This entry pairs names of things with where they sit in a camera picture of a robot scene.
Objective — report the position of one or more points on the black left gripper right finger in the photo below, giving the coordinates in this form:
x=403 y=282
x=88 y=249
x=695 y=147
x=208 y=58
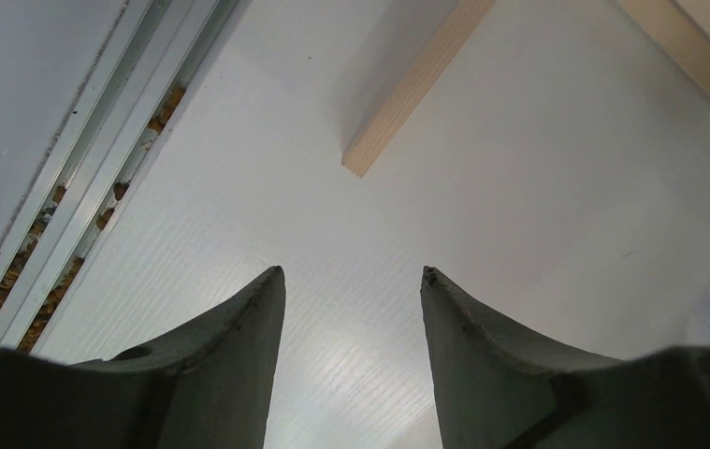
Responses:
x=497 y=383

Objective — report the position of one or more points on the aluminium frame rail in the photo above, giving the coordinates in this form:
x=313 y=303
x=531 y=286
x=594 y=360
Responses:
x=123 y=108

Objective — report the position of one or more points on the wooden hanging rack frame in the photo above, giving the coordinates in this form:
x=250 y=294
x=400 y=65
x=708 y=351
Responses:
x=681 y=29

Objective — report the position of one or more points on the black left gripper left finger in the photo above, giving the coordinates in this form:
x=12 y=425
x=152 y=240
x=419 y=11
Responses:
x=204 y=384

